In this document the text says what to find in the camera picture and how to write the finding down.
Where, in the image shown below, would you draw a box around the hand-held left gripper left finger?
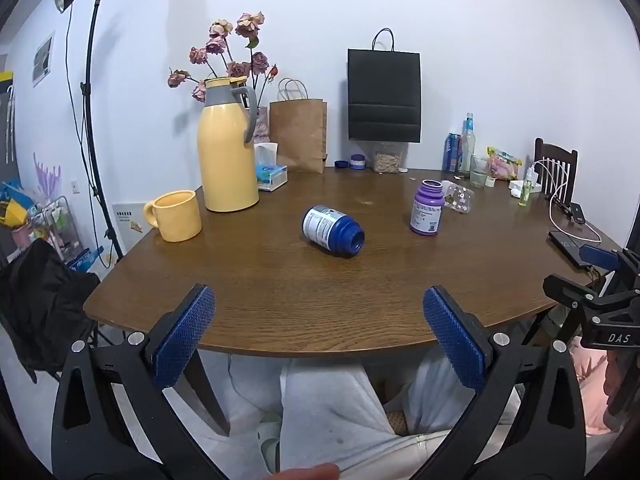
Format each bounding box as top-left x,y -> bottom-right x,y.
51,284 -> 226,480

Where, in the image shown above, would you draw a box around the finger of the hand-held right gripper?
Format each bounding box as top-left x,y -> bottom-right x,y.
579,244 -> 640,292
543,274 -> 640,322

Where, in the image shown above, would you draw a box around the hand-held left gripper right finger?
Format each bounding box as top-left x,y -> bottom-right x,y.
414,285 -> 587,480

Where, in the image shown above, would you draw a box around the blue bottle with white label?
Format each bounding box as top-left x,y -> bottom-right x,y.
301,205 -> 365,259

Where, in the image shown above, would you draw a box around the person's left hand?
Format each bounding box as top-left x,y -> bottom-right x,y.
272,462 -> 341,480

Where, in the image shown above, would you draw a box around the flat black phone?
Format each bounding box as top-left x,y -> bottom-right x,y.
548,230 -> 592,269

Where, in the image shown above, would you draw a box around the pink cloth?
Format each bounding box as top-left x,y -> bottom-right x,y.
570,337 -> 618,433

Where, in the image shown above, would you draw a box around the dark table leg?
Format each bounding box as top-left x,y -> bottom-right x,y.
182,352 -> 232,437

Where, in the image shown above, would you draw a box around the small green spray bottle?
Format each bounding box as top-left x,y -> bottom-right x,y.
518,169 -> 535,207

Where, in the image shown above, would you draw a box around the dark wooden chair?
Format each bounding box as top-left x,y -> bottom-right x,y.
534,137 -> 578,206

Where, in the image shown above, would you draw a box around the yellow mug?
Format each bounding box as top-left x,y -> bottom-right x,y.
143,190 -> 203,243

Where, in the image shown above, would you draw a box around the colourful snack packet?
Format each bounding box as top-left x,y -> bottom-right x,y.
487,146 -> 523,181

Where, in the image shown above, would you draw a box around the white board with yellow print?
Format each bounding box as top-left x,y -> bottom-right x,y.
112,203 -> 151,247

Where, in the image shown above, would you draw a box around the pale green slipper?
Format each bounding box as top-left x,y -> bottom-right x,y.
256,412 -> 283,473

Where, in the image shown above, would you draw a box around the purple bottle with white label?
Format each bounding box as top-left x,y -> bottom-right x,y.
409,179 -> 445,237

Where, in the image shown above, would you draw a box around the clear plastic blister pack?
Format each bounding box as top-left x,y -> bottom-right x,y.
441,180 -> 475,214

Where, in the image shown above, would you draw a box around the drinking glass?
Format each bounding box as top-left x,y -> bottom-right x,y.
470,155 -> 490,189

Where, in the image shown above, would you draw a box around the black jacket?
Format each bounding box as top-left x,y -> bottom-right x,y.
0,237 -> 101,386

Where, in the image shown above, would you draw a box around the clear glass bottle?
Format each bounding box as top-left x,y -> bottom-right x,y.
460,112 -> 478,178

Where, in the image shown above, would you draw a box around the blue drink can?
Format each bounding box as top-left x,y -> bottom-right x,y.
442,133 -> 463,173

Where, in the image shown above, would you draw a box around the blue tissue box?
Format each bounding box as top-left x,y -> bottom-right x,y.
254,142 -> 289,192

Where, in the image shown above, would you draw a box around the clear jar of cereal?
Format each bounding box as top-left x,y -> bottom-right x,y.
371,141 -> 403,173

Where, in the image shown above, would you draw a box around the patterned flower vase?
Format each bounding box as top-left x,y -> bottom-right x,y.
252,106 -> 272,145

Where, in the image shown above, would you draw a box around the brown paper bag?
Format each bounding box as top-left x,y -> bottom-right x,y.
269,78 -> 328,175

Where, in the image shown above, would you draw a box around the black light stand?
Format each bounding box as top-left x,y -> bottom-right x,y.
80,0 -> 126,266

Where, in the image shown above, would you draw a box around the black paper bag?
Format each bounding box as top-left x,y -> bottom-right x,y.
347,28 -> 422,143

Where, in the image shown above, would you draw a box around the dried pink flowers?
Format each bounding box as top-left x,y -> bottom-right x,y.
167,10 -> 278,103

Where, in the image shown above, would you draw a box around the white charging cable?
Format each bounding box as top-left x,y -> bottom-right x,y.
530,160 -> 601,243

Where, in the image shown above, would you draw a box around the wire storage rack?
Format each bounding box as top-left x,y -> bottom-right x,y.
30,195 -> 81,261

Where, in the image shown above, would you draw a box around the yellow thermos jug grey handle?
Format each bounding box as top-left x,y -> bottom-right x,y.
196,76 -> 261,213

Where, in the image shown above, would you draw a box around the purple wall sticker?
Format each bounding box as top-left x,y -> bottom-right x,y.
32,152 -> 63,201

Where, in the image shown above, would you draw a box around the white wall paper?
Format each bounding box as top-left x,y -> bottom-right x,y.
32,30 -> 56,86

